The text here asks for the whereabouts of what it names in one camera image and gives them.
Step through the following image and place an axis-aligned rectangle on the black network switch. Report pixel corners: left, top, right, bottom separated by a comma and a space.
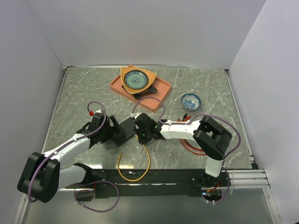
119, 117, 135, 142

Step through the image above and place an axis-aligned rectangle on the yellow ethernet cable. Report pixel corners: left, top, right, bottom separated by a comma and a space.
117, 135, 151, 182

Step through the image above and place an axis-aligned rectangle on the red ethernet cable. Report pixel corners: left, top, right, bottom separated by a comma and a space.
177, 118, 208, 156

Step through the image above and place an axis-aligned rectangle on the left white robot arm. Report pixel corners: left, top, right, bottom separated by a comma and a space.
17, 112, 135, 203

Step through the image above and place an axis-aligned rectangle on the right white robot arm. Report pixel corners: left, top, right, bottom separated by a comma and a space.
133, 113, 232, 186

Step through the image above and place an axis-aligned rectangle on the dark plate under basket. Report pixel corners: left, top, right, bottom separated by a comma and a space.
120, 85, 157, 100

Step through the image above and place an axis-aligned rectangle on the teal patterned plate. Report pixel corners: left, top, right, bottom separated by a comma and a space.
124, 70, 149, 90

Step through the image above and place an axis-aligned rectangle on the blue white porcelain bowl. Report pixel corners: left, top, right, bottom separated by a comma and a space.
180, 93, 201, 111

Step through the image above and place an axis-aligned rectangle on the woven bamboo basket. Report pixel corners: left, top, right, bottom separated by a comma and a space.
120, 67, 157, 94

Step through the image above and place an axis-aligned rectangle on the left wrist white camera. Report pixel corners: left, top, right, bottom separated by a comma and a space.
89, 109, 103, 116

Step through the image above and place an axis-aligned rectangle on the wrist white camera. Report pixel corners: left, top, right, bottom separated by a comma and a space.
130, 112, 141, 119
89, 109, 103, 116

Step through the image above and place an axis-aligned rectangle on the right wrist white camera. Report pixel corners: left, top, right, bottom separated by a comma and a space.
130, 112, 141, 119

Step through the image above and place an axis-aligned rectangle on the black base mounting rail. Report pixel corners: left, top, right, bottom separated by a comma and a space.
65, 163, 232, 199

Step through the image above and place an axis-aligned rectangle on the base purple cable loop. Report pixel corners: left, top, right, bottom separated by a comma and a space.
74, 181, 120, 213

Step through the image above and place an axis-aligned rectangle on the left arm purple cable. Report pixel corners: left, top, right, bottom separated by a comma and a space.
27, 101, 107, 203

